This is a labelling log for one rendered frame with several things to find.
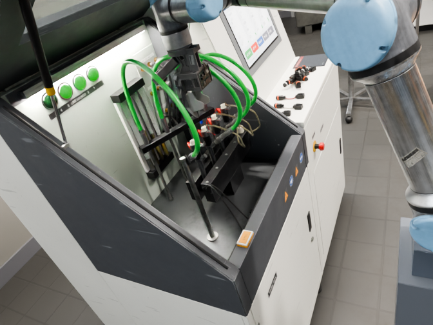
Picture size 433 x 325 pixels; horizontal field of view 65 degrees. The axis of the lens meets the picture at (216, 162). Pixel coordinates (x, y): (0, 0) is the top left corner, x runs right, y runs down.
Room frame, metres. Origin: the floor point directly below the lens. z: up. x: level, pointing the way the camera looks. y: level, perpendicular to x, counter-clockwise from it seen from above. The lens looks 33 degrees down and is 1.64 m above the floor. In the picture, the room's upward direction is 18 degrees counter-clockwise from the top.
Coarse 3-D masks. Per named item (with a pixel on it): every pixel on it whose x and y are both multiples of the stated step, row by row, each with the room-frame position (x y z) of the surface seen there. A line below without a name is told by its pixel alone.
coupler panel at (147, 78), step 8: (144, 48) 1.33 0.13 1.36; (152, 48) 1.37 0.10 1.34; (136, 56) 1.29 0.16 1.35; (144, 56) 1.32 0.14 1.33; (152, 56) 1.35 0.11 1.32; (152, 64) 1.31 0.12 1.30; (144, 72) 1.29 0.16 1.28; (144, 80) 1.28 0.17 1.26; (144, 88) 1.27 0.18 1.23; (160, 88) 1.31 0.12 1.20; (152, 96) 1.29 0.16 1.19; (160, 96) 1.32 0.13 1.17; (168, 96) 1.36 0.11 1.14; (152, 104) 1.27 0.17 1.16; (160, 104) 1.31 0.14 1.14; (176, 112) 1.37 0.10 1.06; (168, 120) 1.32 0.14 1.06; (160, 128) 1.27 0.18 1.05
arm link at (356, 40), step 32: (352, 0) 0.51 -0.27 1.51; (384, 0) 0.49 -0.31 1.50; (416, 0) 0.55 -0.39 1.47; (352, 32) 0.51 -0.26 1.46; (384, 32) 0.47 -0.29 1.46; (352, 64) 0.50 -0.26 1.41; (384, 64) 0.48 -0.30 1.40; (416, 64) 0.50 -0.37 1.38; (384, 96) 0.49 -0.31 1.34; (416, 96) 0.47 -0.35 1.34; (384, 128) 0.50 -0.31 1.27; (416, 128) 0.46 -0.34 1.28; (416, 160) 0.45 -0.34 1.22; (416, 192) 0.45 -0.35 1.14; (416, 224) 0.42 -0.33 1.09
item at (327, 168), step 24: (192, 24) 1.31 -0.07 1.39; (216, 24) 1.35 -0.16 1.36; (216, 48) 1.28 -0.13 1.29; (288, 48) 1.76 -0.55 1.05; (240, 72) 1.33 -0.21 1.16; (264, 72) 1.47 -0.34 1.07; (336, 72) 1.63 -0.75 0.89; (264, 96) 1.39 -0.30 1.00; (336, 96) 1.60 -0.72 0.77; (312, 120) 1.19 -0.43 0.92; (336, 120) 1.55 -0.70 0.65; (312, 144) 1.15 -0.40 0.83; (336, 144) 1.52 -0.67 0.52; (312, 168) 1.12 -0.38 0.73; (336, 168) 1.48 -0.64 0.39; (336, 192) 1.44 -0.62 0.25; (336, 216) 1.41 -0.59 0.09
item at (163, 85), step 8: (136, 64) 0.91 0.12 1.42; (144, 64) 0.89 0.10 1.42; (120, 72) 1.02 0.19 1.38; (152, 72) 0.85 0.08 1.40; (160, 80) 0.83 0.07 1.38; (168, 88) 0.81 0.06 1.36; (128, 96) 1.06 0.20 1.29; (176, 96) 0.79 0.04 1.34; (128, 104) 1.07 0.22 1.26; (176, 104) 0.78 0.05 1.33; (184, 112) 0.77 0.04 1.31; (136, 120) 1.07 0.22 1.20; (192, 128) 0.75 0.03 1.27
